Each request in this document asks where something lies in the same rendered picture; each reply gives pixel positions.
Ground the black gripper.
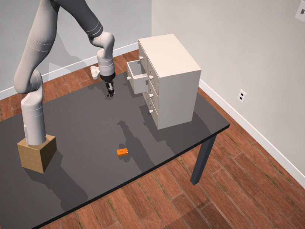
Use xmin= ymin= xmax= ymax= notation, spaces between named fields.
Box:
xmin=100 ymin=72 xmax=116 ymax=97

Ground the white small chest of drawers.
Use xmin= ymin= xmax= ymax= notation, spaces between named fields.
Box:
xmin=138 ymin=34 xmax=201 ymax=130

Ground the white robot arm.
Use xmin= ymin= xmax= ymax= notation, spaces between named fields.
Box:
xmin=14 ymin=0 xmax=115 ymax=145

